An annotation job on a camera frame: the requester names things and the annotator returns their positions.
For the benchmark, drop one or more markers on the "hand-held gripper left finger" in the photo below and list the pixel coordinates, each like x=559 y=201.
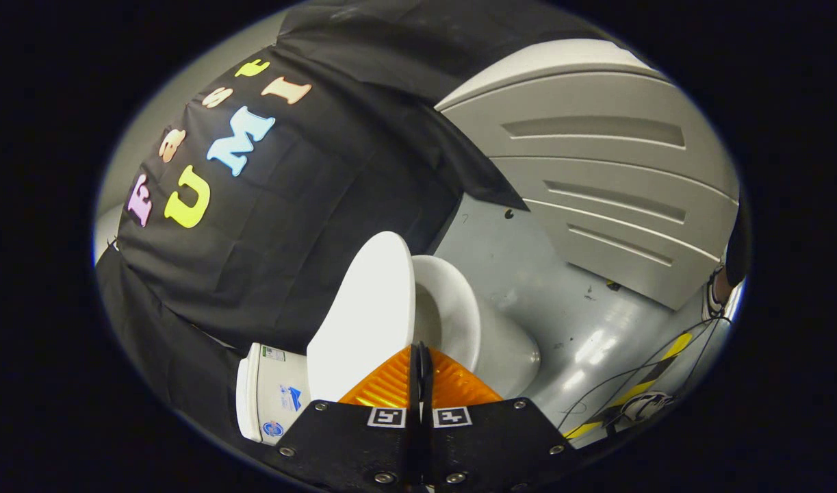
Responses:
x=350 y=438

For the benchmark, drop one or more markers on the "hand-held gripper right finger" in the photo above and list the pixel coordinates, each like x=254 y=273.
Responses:
x=493 y=445

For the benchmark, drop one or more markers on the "black backdrop cloth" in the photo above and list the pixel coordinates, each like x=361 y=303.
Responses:
x=308 y=226

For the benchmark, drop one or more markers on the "yellow black floor tape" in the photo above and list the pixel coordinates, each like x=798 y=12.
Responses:
x=677 y=346

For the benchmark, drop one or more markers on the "white toilet bowl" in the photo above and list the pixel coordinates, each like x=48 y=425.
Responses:
x=500 y=349

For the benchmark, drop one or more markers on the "white toilet lid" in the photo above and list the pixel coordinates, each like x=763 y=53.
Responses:
x=363 y=322

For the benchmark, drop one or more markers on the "black and white object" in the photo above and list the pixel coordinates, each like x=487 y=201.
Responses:
x=644 y=407

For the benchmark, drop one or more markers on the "white toilet tank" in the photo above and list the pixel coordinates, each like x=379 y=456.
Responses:
x=274 y=390

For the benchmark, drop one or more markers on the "grey louvered cabinet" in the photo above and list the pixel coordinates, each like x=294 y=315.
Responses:
x=596 y=178

